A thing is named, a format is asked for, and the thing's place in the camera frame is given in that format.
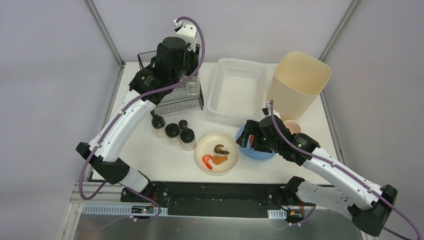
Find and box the pink cup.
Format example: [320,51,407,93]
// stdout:
[283,120,302,134]

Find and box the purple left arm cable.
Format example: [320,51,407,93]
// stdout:
[78,16,206,223]

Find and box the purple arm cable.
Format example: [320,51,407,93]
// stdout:
[78,16,206,223]
[268,99,422,240]

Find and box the orange fried food piece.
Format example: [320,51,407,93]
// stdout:
[212,155,228,165]

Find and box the white plastic perforated basket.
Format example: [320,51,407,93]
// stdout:
[207,58,268,120]

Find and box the blue round plate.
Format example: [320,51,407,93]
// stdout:
[237,135,276,161]

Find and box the cream round plate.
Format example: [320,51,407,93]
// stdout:
[194,132,240,176]

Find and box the small dark taped spice jar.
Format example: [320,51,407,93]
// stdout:
[178,119,188,131]

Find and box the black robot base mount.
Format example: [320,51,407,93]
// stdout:
[141,181,301,218]

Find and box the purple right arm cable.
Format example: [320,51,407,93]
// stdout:
[268,99,422,240]

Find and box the brown toy shrimp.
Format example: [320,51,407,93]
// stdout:
[213,144,230,155]

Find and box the clear bottle gold spout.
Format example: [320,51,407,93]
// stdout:
[185,75,200,98]

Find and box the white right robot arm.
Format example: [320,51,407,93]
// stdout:
[236,108,398,237]

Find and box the beige plastic waste bin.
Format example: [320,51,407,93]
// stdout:
[266,51,332,121]

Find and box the black wire basket rack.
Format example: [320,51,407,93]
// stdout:
[137,49,205,116]

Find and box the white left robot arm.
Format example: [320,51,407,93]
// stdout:
[76,16,205,193]

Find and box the spice jar black lid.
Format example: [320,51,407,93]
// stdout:
[151,114,167,138]
[165,123,181,146]
[179,128,197,151]

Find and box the red toy shrimp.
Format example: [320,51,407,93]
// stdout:
[201,154,213,170]

